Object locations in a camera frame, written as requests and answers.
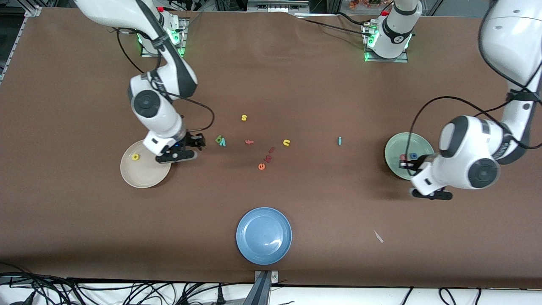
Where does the green plate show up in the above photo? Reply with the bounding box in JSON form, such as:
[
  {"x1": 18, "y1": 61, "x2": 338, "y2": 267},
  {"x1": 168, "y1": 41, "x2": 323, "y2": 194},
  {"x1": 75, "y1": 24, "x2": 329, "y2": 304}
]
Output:
[{"x1": 384, "y1": 132, "x2": 436, "y2": 180}]

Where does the beige brown plate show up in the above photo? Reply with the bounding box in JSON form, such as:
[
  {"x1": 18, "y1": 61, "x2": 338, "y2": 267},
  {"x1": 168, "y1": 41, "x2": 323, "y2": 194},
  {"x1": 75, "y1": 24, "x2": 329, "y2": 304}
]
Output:
[{"x1": 120, "y1": 140, "x2": 172, "y2": 189}]

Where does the brown table cover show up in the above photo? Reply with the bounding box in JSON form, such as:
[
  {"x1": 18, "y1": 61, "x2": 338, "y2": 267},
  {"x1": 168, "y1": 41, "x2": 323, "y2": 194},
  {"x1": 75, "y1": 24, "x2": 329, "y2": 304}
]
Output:
[{"x1": 0, "y1": 6, "x2": 542, "y2": 288}]

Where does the blue plate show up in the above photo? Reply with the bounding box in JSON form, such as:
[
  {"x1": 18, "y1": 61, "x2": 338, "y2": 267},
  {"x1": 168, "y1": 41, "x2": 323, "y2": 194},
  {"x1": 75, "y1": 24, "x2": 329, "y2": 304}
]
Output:
[{"x1": 236, "y1": 207, "x2": 293, "y2": 266}]

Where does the grey metal box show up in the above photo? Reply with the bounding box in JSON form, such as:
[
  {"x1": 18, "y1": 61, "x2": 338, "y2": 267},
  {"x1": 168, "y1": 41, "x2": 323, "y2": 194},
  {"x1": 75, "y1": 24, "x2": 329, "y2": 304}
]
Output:
[{"x1": 248, "y1": 0, "x2": 310, "y2": 13}]

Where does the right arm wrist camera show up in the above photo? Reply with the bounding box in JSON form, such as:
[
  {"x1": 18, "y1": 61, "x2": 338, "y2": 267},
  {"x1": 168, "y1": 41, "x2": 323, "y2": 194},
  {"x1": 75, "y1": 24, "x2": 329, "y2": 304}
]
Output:
[{"x1": 155, "y1": 149, "x2": 198, "y2": 164}]

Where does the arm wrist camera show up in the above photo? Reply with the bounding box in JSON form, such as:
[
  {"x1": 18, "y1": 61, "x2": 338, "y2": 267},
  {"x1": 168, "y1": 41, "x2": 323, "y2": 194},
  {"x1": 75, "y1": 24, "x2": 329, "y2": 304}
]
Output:
[
  {"x1": 409, "y1": 188, "x2": 453, "y2": 201},
  {"x1": 155, "y1": 149, "x2": 198, "y2": 164}
]

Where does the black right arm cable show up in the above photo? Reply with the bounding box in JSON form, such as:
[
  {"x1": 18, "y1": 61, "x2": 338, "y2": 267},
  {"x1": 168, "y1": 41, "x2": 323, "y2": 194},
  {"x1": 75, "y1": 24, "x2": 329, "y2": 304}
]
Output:
[{"x1": 116, "y1": 28, "x2": 215, "y2": 132}]

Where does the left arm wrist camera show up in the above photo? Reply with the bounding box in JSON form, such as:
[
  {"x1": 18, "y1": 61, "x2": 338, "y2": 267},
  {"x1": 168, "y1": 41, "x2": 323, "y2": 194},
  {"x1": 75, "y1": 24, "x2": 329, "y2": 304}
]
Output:
[{"x1": 409, "y1": 188, "x2": 453, "y2": 201}]

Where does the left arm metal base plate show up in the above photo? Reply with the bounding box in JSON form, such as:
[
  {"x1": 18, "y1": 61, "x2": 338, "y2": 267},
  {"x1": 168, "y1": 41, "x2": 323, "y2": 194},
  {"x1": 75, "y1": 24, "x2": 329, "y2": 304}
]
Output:
[{"x1": 364, "y1": 21, "x2": 409, "y2": 63}]

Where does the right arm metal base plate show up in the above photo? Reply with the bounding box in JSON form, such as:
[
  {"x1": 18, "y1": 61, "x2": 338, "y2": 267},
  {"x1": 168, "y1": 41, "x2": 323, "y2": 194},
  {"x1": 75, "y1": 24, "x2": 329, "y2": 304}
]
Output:
[{"x1": 141, "y1": 17, "x2": 189, "y2": 58}]

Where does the grey metal camera bracket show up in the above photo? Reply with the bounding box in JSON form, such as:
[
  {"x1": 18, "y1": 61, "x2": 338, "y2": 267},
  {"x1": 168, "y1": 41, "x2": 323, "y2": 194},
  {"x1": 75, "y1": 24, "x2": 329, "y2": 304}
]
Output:
[{"x1": 254, "y1": 270, "x2": 279, "y2": 305}]

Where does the aluminium frame rail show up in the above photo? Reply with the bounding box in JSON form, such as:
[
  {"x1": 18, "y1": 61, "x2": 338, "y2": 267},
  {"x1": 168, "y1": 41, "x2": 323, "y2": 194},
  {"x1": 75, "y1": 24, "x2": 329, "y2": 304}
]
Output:
[{"x1": 0, "y1": 6, "x2": 43, "y2": 81}]

